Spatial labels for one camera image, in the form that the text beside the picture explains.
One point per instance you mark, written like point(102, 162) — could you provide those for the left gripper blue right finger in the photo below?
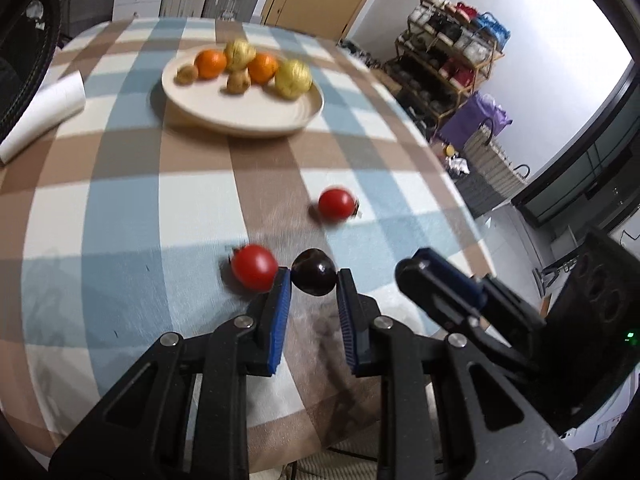
point(354, 322)

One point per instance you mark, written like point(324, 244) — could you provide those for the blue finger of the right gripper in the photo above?
point(438, 287)

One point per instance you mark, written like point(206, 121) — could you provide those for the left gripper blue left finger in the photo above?
point(276, 310)

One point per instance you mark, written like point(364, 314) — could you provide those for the dark plum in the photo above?
point(314, 272)

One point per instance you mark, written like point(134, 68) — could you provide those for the red tomato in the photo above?
point(254, 266)
point(337, 205)

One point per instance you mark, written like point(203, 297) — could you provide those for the brown kiwi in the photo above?
point(186, 74)
point(238, 82)

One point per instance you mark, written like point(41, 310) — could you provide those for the woven basket bag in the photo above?
point(487, 158)

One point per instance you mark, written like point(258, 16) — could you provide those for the purple bag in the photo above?
point(479, 109)

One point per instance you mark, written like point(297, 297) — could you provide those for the plaid tablecloth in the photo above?
point(116, 227)

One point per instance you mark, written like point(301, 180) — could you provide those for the beige round plate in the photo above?
point(239, 109)

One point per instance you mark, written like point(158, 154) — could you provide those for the yellow pear right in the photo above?
point(292, 79)

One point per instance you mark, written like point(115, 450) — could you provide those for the yellow pear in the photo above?
point(239, 53)
point(292, 79)

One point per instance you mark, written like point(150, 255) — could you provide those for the orange right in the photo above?
point(262, 68)

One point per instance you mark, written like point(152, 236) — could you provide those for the orange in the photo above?
point(262, 68)
point(210, 63)

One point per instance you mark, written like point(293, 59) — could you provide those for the wooden shoe rack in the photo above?
point(447, 50)

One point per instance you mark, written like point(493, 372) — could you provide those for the orange left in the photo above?
point(210, 63)

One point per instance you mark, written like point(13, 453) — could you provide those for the yellow pear rear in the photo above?
point(239, 53)

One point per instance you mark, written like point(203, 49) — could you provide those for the white paper towel roll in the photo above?
point(49, 108)

